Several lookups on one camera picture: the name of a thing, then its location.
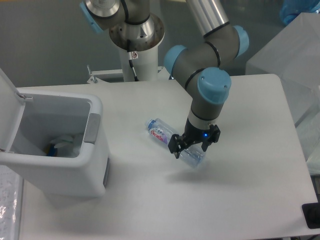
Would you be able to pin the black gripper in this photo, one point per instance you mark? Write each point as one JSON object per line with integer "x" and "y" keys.
{"x": 194, "y": 133}

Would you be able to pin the clear plastic water bottle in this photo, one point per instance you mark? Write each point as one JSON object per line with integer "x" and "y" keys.
{"x": 162, "y": 132}

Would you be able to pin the white plastic wrapper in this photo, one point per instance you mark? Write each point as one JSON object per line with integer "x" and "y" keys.
{"x": 68, "y": 146}

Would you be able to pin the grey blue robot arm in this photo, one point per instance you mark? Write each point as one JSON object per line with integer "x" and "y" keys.
{"x": 137, "y": 32}

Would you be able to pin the white trash can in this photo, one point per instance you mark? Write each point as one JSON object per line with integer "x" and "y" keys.
{"x": 30, "y": 119}

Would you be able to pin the black device at edge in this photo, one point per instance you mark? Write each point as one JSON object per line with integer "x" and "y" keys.
{"x": 311, "y": 212}

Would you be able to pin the blue yellow snack packet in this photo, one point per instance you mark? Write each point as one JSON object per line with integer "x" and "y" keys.
{"x": 50, "y": 150}

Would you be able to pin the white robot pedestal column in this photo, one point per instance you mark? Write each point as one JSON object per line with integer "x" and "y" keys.
{"x": 139, "y": 65}

